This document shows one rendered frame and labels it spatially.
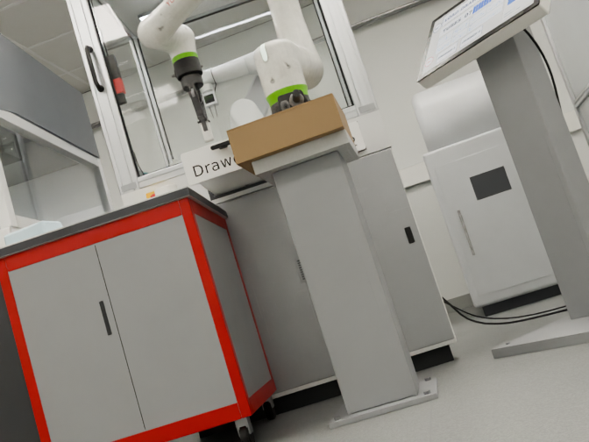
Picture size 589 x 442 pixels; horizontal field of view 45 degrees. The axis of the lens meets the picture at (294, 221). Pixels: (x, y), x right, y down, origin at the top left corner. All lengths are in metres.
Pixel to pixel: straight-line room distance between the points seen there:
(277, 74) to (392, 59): 3.96
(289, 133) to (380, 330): 0.59
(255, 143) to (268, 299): 0.79
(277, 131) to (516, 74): 0.86
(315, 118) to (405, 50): 4.13
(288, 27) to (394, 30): 3.82
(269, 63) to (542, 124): 0.89
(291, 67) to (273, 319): 0.94
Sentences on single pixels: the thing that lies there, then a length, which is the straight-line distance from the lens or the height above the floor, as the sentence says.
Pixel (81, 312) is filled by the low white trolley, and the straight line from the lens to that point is 2.13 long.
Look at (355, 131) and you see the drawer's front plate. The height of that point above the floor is 0.89.
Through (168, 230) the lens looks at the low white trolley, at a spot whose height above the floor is 0.66.
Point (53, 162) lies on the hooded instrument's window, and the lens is 3.27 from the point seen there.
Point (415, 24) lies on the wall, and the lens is 6.11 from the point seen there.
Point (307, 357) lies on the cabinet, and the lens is 2.58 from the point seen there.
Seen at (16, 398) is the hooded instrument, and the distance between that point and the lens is 2.68.
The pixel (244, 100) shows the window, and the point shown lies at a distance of 2.72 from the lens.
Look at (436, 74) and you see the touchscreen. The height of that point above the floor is 0.95.
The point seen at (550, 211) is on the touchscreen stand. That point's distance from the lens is 2.40.
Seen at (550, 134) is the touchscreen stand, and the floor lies 0.61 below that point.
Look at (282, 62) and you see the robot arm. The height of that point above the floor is 1.03.
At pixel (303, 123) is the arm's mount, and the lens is 1.96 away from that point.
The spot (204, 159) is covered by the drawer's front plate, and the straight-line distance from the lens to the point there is 2.33.
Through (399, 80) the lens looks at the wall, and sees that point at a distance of 5.98.
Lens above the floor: 0.30
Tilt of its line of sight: 8 degrees up
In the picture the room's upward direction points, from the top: 18 degrees counter-clockwise
